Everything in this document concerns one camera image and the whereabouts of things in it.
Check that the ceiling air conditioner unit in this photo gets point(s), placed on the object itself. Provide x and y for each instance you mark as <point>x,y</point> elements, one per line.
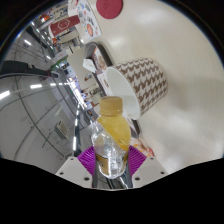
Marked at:
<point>62,129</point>

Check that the flat round red coaster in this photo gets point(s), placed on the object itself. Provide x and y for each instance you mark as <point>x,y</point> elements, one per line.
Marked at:
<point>109,8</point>

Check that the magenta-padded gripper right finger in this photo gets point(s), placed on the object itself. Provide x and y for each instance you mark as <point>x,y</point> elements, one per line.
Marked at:
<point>137,160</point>

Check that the brown patterned white paper cup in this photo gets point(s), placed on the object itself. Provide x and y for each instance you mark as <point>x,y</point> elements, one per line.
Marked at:
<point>146,83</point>

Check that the crumpled food wrapper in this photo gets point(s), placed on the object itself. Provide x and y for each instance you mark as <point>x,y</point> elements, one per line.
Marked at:
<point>143,148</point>

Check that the crumpled white napkin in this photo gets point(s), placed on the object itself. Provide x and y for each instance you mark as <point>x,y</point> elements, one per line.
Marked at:
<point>89,65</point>

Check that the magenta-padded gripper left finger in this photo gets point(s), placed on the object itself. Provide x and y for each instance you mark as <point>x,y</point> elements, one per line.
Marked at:
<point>86,160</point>

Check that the tall red paper cup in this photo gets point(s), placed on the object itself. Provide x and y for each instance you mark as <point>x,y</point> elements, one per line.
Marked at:
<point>63,25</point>

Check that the ceiling strip lights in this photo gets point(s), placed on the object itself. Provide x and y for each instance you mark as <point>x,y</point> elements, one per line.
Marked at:
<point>35,86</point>

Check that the clear yellow-capped drink bottle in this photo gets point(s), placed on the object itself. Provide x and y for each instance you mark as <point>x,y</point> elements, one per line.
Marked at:
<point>111,133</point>

